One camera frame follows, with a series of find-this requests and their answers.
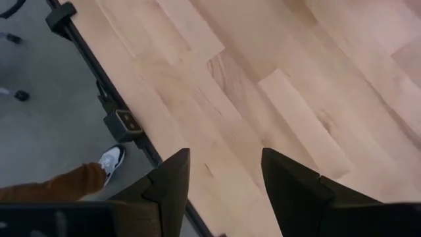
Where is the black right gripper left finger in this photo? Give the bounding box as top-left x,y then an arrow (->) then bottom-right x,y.
110,147 -> 191,237

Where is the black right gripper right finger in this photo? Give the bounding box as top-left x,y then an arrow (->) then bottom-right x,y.
260,147 -> 382,237

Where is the person's shoe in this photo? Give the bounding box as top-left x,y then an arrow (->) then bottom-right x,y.
97,144 -> 126,187

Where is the person's leg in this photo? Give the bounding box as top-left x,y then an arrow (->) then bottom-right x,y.
0,161 -> 108,202

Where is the black chair caster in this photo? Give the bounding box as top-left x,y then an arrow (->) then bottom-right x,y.
5,32 -> 23,45
13,90 -> 30,102

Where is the black mount with screws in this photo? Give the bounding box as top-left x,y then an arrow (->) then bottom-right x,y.
103,109 -> 145,143

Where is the black aluminium table frame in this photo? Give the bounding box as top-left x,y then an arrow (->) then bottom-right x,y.
45,0 -> 228,237

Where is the black frame end bracket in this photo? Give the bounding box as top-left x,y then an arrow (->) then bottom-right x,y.
45,1 -> 78,34

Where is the black cable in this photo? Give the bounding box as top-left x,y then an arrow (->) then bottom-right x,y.
0,0 -> 27,20

